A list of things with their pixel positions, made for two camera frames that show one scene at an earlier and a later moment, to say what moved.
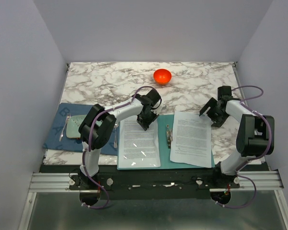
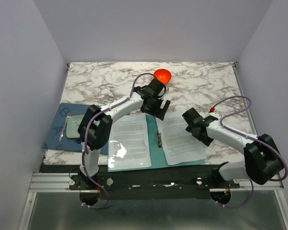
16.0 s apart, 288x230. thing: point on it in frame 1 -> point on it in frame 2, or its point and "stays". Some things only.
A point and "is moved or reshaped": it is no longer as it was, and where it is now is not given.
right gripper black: (218, 121) -> (207, 141)
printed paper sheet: (137, 147) is moved or reshaped
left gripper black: (145, 125) -> (159, 112)
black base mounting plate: (147, 184) stays
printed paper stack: (191, 139) is moved or reshaped
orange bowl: (162, 76) stays
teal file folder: (166, 162) -> (159, 156)
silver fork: (68, 117) stays
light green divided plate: (73, 125) stays
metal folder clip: (169, 136) -> (159, 139)
